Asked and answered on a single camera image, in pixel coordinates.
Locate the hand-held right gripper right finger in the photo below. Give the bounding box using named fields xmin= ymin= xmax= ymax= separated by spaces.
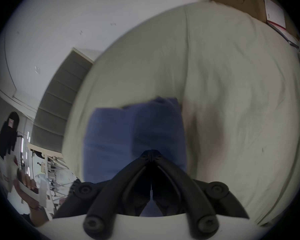
xmin=152 ymin=150 xmax=250 ymax=237

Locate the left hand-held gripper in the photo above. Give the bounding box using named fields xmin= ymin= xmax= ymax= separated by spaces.
xmin=0 ymin=111 xmax=52 ymax=221

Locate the bed with beige sheet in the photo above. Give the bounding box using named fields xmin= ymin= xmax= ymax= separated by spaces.
xmin=62 ymin=0 xmax=300 ymax=226

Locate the white booklet with red edge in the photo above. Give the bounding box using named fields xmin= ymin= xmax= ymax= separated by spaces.
xmin=263 ymin=0 xmax=300 ymax=50

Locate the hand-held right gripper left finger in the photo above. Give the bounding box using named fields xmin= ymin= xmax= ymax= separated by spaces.
xmin=52 ymin=150 xmax=153 ymax=237

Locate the person's left hand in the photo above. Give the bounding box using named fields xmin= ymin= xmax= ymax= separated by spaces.
xmin=13 ymin=169 xmax=42 ymax=210

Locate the grey padded headboard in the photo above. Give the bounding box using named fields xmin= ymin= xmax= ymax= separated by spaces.
xmin=30 ymin=47 xmax=103 ymax=153

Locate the dark blue garment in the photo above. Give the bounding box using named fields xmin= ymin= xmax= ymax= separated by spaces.
xmin=83 ymin=96 xmax=188 ymax=217

